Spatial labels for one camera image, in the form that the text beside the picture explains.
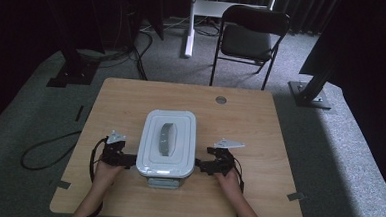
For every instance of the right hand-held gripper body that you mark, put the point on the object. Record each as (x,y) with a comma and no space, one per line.
(223,160)

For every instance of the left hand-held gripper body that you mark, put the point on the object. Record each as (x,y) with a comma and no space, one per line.
(113,151)

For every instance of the clear brown storage box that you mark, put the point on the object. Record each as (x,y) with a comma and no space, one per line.
(163,183)

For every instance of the white container lid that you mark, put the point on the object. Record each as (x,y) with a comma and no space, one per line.
(166,142)

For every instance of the person's right hand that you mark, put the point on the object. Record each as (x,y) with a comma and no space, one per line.
(228,183)

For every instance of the person's left hand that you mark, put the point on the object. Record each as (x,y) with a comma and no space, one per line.
(105,175)

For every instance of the black tape strip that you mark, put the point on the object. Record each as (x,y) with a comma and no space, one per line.
(79,113)

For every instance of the grey tape piece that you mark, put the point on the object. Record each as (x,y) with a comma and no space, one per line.
(64,185)
(296,196)

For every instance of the grey round table grommet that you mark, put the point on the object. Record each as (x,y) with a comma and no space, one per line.
(221,100)

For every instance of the black metal stand dark base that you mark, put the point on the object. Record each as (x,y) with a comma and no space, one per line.
(74,72)

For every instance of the black metal stand grey base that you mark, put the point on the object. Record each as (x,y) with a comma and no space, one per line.
(310,94)

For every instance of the black folding chair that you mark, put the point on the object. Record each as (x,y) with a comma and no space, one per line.
(248,41)

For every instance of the white desk frame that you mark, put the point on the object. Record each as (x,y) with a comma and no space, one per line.
(199,8)

